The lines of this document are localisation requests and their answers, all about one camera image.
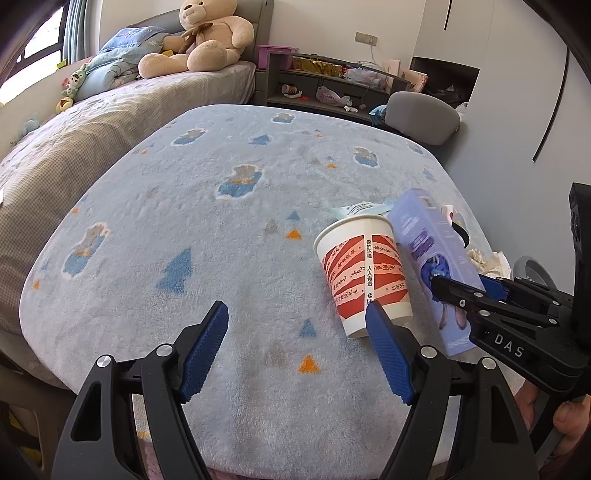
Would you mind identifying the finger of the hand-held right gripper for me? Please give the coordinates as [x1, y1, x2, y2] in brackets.
[480, 275, 574, 329]
[431, 274, 495, 326]

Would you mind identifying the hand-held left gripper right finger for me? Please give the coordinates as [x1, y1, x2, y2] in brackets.
[365, 300, 541, 480]

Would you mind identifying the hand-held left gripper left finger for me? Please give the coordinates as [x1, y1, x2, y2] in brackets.
[52, 300, 230, 480]

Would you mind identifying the black band loop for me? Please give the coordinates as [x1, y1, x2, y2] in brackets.
[452, 220, 472, 252]

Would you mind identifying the purple cartoon carton box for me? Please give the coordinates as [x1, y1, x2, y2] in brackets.
[387, 188, 488, 357]

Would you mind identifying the red and white paper cup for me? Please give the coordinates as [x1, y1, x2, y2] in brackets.
[314, 216, 414, 340]

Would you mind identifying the white and green packet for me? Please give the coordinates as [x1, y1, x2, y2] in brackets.
[330, 202, 393, 220]

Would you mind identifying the person's right hand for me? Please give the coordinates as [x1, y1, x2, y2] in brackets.
[515, 383, 591, 466]

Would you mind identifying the crumpled white tissue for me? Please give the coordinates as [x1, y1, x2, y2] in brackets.
[466, 247, 513, 280]

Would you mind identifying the grey chair backrest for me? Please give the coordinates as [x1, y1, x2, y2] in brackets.
[385, 91, 461, 147]

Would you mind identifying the pink plastic bag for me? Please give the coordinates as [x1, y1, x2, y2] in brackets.
[315, 86, 354, 108]

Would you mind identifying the white wardrobe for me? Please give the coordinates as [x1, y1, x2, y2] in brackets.
[409, 0, 575, 167]

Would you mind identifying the bed with beige sheet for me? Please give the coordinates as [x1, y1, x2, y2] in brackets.
[0, 60, 257, 388]

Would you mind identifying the gold foil bag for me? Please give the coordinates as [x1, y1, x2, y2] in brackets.
[293, 56, 345, 77]

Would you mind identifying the grey bedside shelf unit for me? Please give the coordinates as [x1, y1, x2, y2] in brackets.
[255, 51, 411, 125]

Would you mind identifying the blue folded quilt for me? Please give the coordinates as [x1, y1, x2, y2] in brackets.
[75, 46, 154, 100]

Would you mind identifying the pink plastic box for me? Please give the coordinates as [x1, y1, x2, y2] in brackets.
[257, 45, 296, 70]

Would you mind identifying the small green plush toy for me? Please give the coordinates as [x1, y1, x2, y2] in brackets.
[62, 65, 89, 100]

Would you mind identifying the large beige teddy bear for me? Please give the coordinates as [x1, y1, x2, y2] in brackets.
[137, 0, 256, 80]

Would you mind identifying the blue printed pillow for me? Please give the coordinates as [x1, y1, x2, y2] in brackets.
[99, 28, 168, 52]

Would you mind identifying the grey curtain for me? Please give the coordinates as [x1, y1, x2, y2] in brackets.
[62, 0, 105, 63]

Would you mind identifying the window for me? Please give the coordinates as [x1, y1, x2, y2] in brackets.
[0, 0, 65, 103]

